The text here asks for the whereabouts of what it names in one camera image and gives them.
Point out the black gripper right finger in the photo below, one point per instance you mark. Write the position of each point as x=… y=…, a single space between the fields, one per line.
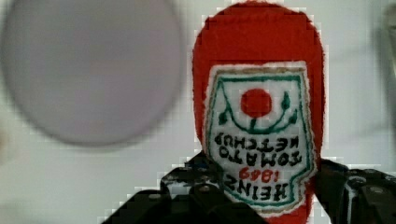
x=356 y=196

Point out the red plush ketchup bottle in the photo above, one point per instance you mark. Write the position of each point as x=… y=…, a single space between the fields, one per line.
x=259 y=104

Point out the lilac round plate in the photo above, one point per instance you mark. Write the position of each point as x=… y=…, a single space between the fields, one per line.
x=92 y=72

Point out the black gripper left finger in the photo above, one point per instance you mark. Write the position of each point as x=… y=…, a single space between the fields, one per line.
x=191 y=194

